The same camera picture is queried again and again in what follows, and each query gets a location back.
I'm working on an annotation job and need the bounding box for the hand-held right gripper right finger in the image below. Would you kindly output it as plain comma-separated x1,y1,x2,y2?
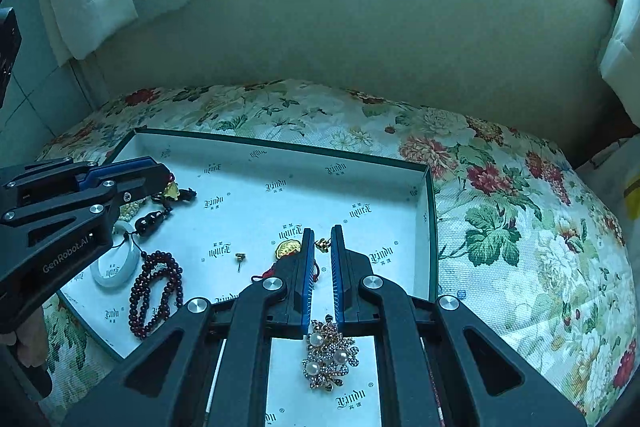
330,224,588,427

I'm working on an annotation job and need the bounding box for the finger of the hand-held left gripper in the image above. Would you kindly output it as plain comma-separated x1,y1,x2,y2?
0,156,153,200
0,163,172,233

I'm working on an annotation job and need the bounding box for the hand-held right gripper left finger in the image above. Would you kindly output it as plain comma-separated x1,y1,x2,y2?
62,228,317,427

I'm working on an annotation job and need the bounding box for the white pearl necklace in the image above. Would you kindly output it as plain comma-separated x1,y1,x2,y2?
114,201,152,224

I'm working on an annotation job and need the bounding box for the black gourd pendant necklace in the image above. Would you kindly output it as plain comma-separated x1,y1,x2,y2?
131,188,198,239

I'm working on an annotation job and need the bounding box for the green box with white lining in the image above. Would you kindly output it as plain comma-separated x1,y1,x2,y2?
54,128,441,427

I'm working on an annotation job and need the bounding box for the dark red bead bracelet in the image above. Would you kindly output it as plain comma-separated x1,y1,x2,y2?
129,249,185,340

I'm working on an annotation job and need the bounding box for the person's left hand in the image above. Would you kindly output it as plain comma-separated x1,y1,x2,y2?
6,307,50,369

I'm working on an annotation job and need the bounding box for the pearl and rhinestone brooch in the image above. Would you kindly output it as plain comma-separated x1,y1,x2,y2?
301,317,361,392

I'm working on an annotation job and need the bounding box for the pale jade bangle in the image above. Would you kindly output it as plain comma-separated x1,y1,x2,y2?
91,221,138,289

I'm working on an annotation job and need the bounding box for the floral bedspread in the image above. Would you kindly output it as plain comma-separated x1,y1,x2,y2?
35,79,640,427

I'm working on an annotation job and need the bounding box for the beige headboard with wooden frame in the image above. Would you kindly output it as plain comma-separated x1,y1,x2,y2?
75,0,621,168

